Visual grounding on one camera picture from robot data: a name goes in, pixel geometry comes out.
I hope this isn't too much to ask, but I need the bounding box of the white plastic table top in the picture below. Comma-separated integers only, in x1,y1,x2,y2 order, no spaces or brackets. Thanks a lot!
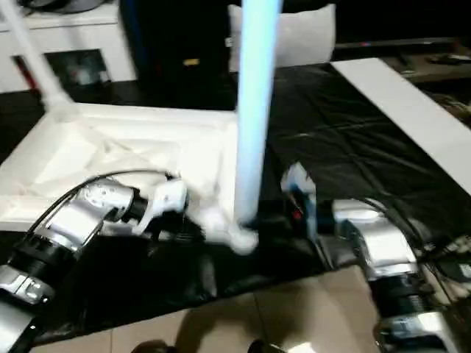
0,103,260,254

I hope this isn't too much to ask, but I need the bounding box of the white plastic table leg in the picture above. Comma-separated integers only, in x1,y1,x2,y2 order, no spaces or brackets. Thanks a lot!
0,0,73,111
233,0,285,230

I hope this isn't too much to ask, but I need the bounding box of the black work mat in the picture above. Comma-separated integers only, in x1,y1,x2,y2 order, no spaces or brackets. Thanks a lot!
0,63,471,343

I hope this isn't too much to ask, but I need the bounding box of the dark left robot foot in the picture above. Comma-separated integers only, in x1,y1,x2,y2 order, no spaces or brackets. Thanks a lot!
129,340,174,353

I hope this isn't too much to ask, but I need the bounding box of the dark robot foot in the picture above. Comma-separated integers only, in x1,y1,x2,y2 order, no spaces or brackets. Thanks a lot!
247,338,295,353
129,340,174,353

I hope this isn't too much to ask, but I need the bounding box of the dark right robot foot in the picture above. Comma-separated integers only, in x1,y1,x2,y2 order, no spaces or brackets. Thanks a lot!
247,338,295,353

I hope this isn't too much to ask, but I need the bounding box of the white flat board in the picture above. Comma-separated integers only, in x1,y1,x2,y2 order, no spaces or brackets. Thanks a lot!
330,57,471,196

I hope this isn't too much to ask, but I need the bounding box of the light grey cushion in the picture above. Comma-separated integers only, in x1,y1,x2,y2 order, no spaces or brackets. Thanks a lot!
228,4,337,73

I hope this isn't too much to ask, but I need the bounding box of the black cabinet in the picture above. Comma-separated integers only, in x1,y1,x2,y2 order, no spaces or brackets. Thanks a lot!
121,0,236,89

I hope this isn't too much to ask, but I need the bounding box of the black low shelf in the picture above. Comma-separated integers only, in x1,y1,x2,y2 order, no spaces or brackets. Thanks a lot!
335,37,471,83

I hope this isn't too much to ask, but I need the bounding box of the white glass-door cabinet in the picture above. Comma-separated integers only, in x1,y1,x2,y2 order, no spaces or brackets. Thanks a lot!
0,0,137,93

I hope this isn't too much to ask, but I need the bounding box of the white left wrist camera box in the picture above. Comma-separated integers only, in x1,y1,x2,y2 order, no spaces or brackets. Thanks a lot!
136,176,188,235

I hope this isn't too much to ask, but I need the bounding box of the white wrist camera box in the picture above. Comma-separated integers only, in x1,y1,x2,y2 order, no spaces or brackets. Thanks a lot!
281,163,317,214
136,176,188,235

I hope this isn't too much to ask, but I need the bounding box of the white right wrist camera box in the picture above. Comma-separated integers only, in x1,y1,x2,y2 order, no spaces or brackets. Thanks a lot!
281,163,317,214

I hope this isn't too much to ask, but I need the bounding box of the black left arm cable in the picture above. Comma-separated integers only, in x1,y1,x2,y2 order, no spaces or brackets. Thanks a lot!
26,169,181,236

